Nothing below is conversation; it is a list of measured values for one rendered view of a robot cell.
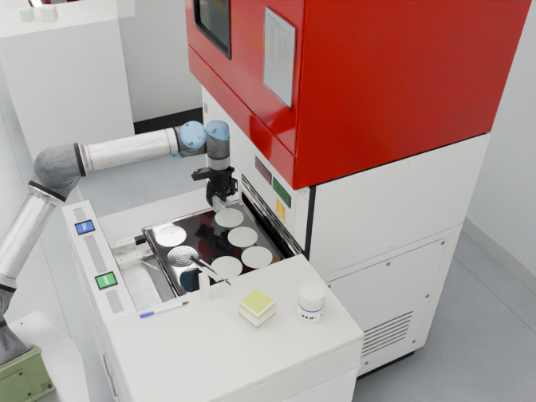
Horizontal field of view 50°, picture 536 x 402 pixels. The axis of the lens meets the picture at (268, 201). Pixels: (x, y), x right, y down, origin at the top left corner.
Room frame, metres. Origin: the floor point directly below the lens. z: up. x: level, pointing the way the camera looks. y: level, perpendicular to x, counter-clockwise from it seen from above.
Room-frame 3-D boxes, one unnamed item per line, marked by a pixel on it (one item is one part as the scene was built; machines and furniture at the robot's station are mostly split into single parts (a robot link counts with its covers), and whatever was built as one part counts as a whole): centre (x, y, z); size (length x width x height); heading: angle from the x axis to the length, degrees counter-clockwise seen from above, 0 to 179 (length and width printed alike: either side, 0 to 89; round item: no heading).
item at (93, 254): (1.27, 0.53, 0.89); 0.55 x 0.09 x 0.14; 28
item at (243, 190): (1.50, 0.00, 0.89); 0.44 x 0.02 x 0.10; 28
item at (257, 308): (1.04, 0.02, 1.00); 0.07 x 0.07 x 0.07; 48
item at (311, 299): (1.05, -0.13, 1.01); 0.07 x 0.07 x 0.10
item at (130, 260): (1.31, 0.44, 0.89); 0.08 x 0.03 x 0.03; 118
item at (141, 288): (1.24, 0.40, 0.87); 0.36 x 0.08 x 0.03; 28
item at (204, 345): (1.00, 0.08, 0.89); 0.62 x 0.35 x 0.14; 118
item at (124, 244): (1.38, 0.48, 0.89); 0.08 x 0.03 x 0.03; 118
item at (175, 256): (1.38, 0.18, 0.90); 0.34 x 0.34 x 0.01; 28
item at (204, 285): (1.12, 0.16, 1.03); 0.06 x 0.04 x 0.13; 118
